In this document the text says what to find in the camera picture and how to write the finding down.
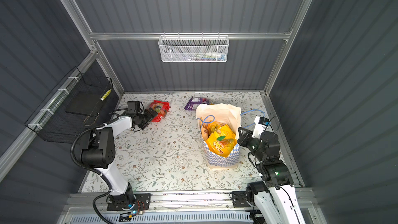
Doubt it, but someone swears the red snack bag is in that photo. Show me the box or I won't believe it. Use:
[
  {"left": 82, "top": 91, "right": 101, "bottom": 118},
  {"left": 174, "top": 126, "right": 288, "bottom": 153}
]
[{"left": 148, "top": 100, "right": 170, "bottom": 122}]

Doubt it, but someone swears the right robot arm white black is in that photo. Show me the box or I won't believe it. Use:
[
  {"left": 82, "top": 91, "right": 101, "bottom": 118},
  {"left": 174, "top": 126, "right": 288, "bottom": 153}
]
[{"left": 230, "top": 127, "right": 305, "bottom": 224}]

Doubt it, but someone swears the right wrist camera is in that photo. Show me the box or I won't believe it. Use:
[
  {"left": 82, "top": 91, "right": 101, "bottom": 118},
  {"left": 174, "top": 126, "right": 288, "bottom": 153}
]
[{"left": 252, "top": 116, "right": 269, "bottom": 139}]

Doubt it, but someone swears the yellow snack bag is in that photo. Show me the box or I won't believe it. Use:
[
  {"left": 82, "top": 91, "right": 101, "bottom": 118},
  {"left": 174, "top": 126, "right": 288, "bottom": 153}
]
[
  {"left": 201, "top": 121, "right": 224, "bottom": 136},
  {"left": 205, "top": 124, "right": 237, "bottom": 158}
]

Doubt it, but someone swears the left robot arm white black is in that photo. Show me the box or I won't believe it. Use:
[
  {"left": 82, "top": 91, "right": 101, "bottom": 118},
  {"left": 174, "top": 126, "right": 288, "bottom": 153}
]
[{"left": 77, "top": 101, "right": 158, "bottom": 207}]

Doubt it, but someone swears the blue checkered paper bag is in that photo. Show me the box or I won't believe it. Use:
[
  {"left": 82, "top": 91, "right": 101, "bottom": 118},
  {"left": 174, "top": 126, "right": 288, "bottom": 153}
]
[{"left": 196, "top": 103, "right": 244, "bottom": 171}]

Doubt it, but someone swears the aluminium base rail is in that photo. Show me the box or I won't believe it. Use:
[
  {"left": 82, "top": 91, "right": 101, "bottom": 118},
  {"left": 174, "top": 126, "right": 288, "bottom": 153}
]
[{"left": 58, "top": 183, "right": 326, "bottom": 224}]

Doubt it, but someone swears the small purple snack bag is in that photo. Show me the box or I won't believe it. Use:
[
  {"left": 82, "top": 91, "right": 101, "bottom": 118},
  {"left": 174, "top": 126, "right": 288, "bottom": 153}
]
[{"left": 184, "top": 97, "right": 209, "bottom": 111}]

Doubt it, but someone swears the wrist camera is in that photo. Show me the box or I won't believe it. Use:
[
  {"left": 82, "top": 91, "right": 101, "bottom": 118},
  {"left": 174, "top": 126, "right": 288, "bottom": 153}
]
[
  {"left": 252, "top": 116, "right": 269, "bottom": 139},
  {"left": 126, "top": 101, "right": 142, "bottom": 115}
]

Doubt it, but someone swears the black wire side basket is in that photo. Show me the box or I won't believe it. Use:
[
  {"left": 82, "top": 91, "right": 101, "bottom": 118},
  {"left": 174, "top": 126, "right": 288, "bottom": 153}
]
[{"left": 25, "top": 70, "right": 119, "bottom": 144}]

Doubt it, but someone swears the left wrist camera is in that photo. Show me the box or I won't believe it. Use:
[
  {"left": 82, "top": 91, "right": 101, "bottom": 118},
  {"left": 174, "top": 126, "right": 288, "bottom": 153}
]
[{"left": 126, "top": 101, "right": 142, "bottom": 115}]

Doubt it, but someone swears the white wire wall basket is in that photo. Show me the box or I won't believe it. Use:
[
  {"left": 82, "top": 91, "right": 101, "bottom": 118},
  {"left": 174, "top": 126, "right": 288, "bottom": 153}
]
[{"left": 158, "top": 35, "right": 230, "bottom": 63}]

